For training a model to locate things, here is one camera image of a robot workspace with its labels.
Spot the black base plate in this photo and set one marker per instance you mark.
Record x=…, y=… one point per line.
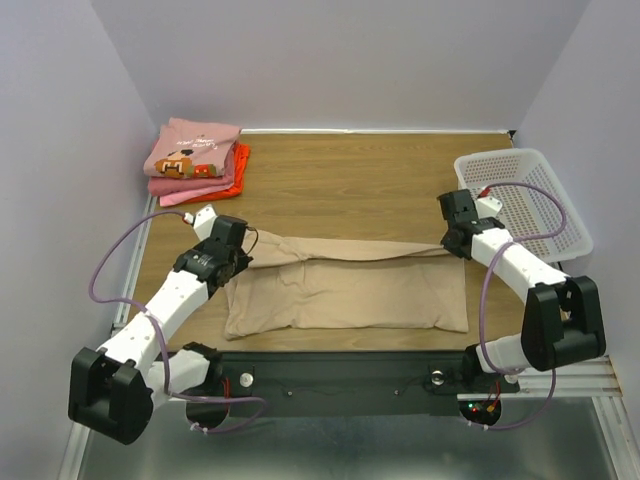
x=335, y=384

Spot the pink printed folded shirt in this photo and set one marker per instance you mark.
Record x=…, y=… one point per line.
x=189, y=150

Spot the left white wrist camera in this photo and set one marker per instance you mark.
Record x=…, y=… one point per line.
x=202, y=221

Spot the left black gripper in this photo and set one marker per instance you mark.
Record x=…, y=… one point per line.
x=243, y=259

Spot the light pink folded shirt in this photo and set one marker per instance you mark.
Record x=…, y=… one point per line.
x=195, y=196

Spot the orange folded shirt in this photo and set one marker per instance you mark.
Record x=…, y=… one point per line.
x=241, y=158

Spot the dark pink folded shirt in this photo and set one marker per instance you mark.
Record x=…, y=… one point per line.
x=160, y=186

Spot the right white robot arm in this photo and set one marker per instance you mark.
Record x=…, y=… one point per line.
x=562, y=323

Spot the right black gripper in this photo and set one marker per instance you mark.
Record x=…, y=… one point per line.
x=451, y=240

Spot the aluminium frame rail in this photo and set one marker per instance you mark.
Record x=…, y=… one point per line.
x=72, y=463

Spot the beige t shirt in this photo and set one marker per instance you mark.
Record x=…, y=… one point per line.
x=316, y=283

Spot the white plastic basket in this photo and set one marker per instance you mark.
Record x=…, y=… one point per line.
x=535, y=205

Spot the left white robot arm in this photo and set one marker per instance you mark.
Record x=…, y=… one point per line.
x=115, y=388

